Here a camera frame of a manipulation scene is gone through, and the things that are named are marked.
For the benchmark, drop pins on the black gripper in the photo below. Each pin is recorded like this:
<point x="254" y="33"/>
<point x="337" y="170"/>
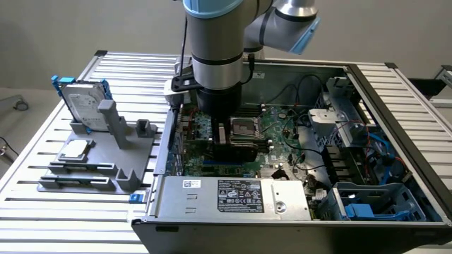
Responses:
<point x="219" y="103"/>

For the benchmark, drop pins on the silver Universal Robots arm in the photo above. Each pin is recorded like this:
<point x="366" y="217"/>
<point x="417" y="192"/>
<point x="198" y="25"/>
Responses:
<point x="215" y="39"/>

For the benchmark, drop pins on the black RAM slots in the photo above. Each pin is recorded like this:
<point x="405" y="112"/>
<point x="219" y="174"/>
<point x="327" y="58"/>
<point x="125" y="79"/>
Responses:
<point x="253" y="110"/>

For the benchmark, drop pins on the CPU socket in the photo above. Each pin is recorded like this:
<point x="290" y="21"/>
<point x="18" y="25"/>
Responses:
<point x="246" y="127"/>

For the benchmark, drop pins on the coin cell battery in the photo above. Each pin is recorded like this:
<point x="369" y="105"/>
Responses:
<point x="282" y="115"/>

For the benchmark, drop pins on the green motherboard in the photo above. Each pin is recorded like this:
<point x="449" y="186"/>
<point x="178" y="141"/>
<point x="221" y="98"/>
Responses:
<point x="275" y="137"/>

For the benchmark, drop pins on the silver chipset heat sink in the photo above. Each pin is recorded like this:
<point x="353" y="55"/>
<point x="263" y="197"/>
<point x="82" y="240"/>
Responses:
<point x="273" y="173"/>

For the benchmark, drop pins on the silver power supply unit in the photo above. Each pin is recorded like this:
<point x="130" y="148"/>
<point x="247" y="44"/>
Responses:
<point x="230" y="198"/>

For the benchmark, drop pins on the silver hard disk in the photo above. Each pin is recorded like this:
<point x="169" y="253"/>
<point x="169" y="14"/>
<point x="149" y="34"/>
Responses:
<point x="85" y="105"/>

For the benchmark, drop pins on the grey parts rack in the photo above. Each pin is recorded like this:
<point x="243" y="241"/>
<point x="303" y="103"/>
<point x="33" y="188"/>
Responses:
<point x="106" y="158"/>

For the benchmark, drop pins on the black table corner cap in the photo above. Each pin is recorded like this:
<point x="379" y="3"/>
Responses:
<point x="101" y="53"/>
<point x="391" y="65"/>

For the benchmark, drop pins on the black finned cooler shroud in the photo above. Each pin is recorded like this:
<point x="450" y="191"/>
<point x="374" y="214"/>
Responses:
<point x="341" y="164"/>

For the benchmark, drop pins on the blue clip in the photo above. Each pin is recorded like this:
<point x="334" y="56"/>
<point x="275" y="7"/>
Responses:
<point x="137" y="198"/>

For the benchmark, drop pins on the silver CPU chip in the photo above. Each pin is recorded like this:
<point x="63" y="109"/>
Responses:
<point x="77" y="149"/>

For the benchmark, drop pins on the black caster wheel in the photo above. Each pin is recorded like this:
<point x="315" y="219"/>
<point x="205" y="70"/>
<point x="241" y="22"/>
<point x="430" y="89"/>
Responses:
<point x="21" y="103"/>

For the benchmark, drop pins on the black open PC case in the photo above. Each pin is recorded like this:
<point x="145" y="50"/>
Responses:
<point x="318" y="232"/>

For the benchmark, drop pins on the blue bay latch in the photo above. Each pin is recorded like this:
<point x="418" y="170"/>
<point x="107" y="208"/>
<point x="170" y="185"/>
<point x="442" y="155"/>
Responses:
<point x="358" y="211"/>

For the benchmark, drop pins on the grey-blue disk bay cage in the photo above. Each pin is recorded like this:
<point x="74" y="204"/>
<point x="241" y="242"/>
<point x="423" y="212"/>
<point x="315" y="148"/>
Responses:
<point x="378" y="198"/>

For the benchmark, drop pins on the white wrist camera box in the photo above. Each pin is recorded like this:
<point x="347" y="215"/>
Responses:
<point x="175" y="91"/>

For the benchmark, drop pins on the blue disk carrier frame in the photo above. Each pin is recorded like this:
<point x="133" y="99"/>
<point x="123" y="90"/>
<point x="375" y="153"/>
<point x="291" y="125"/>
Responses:
<point x="106" y="90"/>

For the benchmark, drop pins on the silver metal drive bracket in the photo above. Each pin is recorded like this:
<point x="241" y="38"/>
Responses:
<point x="335" y="124"/>

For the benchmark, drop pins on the black bracket on frame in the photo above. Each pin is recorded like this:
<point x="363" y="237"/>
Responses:
<point x="429" y="86"/>

